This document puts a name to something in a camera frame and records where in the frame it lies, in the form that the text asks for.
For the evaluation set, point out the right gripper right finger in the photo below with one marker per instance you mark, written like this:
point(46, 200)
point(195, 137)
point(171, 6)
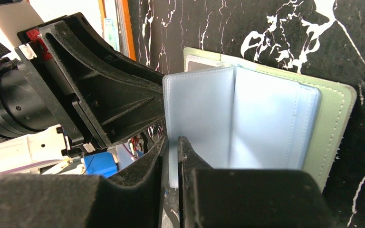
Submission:
point(228, 198)

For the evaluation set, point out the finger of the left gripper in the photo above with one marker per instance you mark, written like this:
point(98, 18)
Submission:
point(98, 95)

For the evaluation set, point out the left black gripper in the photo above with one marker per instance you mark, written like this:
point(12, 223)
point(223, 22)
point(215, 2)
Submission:
point(36, 95)

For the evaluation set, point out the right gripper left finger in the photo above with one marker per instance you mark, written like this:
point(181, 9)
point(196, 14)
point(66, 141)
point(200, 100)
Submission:
point(132, 198)

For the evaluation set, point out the mint green card holder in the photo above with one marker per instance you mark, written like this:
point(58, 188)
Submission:
point(242, 115)

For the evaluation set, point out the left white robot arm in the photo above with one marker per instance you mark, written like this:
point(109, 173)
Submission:
point(31, 152)

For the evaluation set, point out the orange acrylic file rack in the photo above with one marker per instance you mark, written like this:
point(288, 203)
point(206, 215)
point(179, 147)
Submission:
point(117, 26)

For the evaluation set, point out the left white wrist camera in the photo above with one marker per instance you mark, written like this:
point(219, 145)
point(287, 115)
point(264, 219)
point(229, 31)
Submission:
point(17, 16)

